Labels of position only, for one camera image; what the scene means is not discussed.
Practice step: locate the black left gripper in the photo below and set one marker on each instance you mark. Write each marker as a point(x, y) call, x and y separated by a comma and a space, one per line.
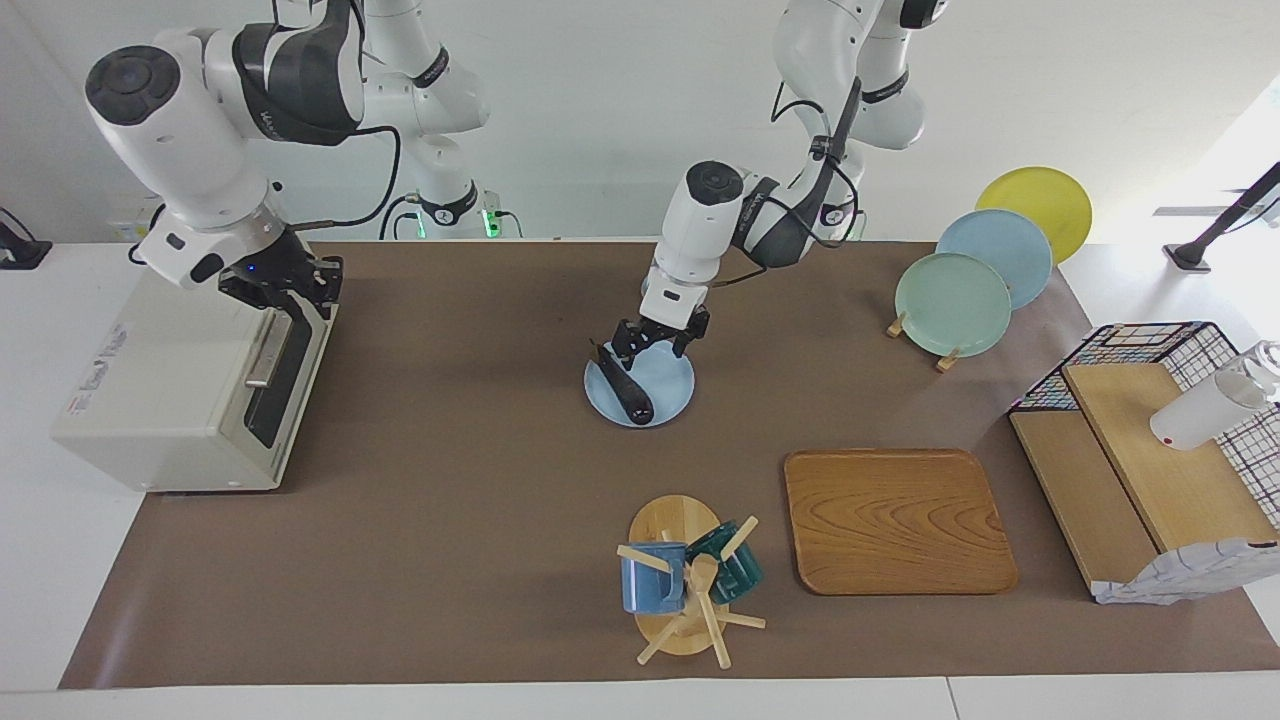
point(665, 328)

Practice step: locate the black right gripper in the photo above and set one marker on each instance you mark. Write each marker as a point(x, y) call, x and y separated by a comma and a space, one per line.
point(275, 270)

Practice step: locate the light blue plate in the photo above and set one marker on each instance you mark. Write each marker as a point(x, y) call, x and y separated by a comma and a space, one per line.
point(670, 385)
point(1010, 245)

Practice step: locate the dark purple eggplant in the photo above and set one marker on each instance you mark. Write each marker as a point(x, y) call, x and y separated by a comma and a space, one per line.
point(632, 398)

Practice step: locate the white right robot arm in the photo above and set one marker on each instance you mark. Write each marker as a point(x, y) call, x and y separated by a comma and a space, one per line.
point(170, 130)

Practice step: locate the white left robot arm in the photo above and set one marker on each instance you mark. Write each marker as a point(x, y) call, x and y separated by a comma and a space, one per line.
point(700, 230)

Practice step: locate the cream toaster oven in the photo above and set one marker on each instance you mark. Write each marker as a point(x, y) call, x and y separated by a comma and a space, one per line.
point(150, 400)

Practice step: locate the wooden mug tree stand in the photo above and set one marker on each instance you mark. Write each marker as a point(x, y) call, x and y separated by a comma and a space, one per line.
point(675, 520)

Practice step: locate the white power adapter box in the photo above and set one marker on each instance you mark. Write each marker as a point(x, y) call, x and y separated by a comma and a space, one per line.
point(122, 228)

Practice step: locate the green lit connector box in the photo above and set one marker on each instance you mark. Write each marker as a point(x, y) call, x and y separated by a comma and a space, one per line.
point(490, 222)

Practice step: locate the dark green mug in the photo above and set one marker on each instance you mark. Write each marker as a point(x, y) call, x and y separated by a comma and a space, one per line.
point(735, 570)

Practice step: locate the blue mug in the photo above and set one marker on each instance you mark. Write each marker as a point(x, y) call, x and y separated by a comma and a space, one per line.
point(650, 585)

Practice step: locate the brown table mat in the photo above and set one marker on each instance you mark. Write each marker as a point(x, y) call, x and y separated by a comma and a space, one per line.
point(500, 560)

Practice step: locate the wooden plate rack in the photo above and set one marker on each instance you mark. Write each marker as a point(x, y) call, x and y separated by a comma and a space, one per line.
point(947, 360)

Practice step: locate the pale green plate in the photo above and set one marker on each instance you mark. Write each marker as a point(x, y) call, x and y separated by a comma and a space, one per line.
point(955, 305)

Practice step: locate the rectangular wooden tray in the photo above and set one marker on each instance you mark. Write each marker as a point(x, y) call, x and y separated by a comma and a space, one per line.
point(900, 520)

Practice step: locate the yellow plate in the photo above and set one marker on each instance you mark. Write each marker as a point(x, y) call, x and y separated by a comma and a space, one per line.
point(1050, 200)

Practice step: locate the white cup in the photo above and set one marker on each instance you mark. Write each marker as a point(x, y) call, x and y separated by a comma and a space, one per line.
point(1205, 410)

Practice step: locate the wooden stepped shelf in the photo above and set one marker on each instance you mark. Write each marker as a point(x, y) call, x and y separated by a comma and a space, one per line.
point(1190, 500)

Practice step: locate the white patterned liner cloth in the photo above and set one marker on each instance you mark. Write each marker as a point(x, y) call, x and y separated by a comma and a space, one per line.
point(1180, 575)

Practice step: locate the black camera stand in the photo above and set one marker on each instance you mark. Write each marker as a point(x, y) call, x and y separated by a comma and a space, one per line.
point(25, 255)
point(1190, 255)

